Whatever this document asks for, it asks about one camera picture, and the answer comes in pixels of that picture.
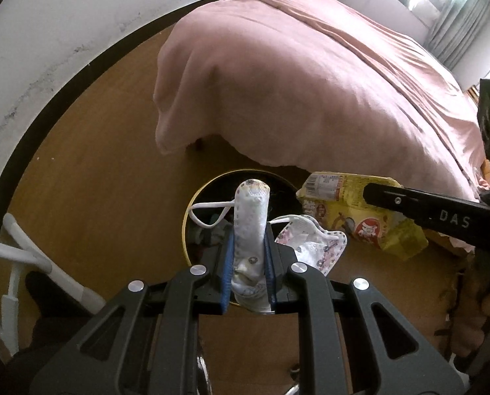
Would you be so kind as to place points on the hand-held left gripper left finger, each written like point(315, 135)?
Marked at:
point(227, 271)

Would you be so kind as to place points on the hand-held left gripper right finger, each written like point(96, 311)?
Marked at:
point(269, 273)

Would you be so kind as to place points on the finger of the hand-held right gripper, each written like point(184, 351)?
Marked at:
point(413, 208)

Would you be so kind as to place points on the white dotted face mask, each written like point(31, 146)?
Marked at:
point(250, 230)

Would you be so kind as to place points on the yellow snack packet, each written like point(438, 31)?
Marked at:
point(343, 214)

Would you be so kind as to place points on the black bin with gold rim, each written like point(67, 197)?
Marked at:
point(212, 191)

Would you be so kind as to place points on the crumpled grey wrapper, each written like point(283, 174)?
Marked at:
point(212, 234)

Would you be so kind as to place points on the pink patterned face mask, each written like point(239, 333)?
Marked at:
point(315, 247)

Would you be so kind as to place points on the grey curtain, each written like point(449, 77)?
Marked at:
point(463, 33)

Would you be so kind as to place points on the chrome chair base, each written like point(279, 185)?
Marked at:
point(204, 374)

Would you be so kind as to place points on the pink blanket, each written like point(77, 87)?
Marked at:
point(310, 74)

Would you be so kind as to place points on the white metal rack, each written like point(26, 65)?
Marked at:
point(14, 255)

